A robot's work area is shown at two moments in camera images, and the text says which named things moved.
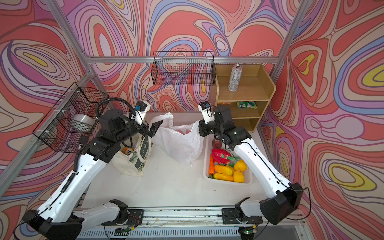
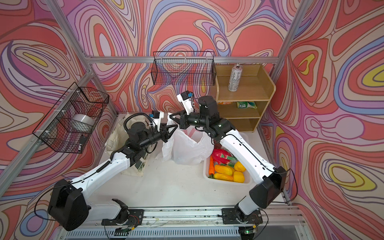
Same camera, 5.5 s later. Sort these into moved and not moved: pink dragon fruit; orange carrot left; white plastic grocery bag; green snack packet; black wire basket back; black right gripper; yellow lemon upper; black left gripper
Moved: white plastic grocery bag; black left gripper; black right gripper
Not moved: green snack packet; yellow lemon upper; pink dragon fruit; orange carrot left; black wire basket back
